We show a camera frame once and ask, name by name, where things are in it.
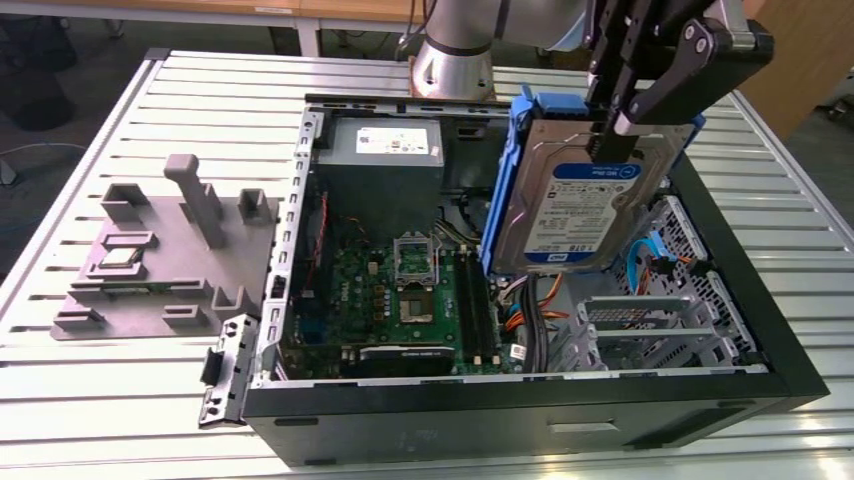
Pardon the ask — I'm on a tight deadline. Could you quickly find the green motherboard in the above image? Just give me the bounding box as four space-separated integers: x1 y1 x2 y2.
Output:
286 239 529 379

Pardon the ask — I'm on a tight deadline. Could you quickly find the CPU socket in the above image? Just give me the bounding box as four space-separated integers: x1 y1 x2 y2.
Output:
398 294 444 326

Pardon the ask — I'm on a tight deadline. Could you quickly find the grey Dell power supply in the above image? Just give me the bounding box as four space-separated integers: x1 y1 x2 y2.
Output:
312 117 448 249

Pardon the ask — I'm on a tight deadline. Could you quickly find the light blue wire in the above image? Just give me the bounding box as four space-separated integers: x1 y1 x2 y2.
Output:
626 234 709 297

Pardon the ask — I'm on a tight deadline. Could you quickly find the grey parts rack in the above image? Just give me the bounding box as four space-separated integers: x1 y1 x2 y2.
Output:
50 153 286 344

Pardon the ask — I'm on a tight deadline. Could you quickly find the green RAM stick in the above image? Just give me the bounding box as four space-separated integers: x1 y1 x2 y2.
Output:
99 282 175 297

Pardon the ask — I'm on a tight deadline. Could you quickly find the power wire with black plug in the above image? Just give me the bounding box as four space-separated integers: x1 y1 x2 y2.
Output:
640 252 711 296

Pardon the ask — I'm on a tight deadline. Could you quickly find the grey hinged card bracket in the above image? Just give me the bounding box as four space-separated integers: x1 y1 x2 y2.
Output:
198 313 262 431

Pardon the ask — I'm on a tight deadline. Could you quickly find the grey metal disk bay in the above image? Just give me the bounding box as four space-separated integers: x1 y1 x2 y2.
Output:
566 294 760 374

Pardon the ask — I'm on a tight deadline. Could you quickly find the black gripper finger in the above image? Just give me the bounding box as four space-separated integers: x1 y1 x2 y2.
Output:
586 18 777 162
586 0 660 119

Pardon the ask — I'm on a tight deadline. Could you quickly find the silver CPU chip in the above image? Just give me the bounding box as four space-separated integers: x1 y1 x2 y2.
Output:
97 248 143 266

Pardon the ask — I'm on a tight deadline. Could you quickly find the black cable bundle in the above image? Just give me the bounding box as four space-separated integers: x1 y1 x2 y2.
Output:
522 273 557 374

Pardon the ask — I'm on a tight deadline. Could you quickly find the hard disk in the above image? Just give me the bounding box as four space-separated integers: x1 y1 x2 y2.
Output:
480 84 709 276

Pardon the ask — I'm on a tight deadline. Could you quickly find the blue floor cable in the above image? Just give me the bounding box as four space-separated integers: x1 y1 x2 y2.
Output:
0 141 89 161

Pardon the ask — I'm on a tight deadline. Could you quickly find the black graphics card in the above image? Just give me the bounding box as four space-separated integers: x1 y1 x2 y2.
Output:
344 344 460 379

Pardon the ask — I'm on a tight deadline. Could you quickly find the black RAM slot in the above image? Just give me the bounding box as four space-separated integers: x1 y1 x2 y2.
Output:
474 267 504 365
456 243 486 365

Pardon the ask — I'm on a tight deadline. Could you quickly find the metal socket cover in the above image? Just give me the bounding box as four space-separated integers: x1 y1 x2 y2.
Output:
392 233 444 290

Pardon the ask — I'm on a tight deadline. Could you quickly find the orange red wire bundle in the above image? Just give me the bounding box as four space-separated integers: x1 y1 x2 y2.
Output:
533 272 569 321

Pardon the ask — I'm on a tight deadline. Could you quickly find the black open PC case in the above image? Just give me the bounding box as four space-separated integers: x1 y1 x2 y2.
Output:
241 92 833 469

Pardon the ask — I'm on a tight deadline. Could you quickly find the brown wooden cabinet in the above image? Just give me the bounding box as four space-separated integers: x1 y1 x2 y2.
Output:
737 0 854 144

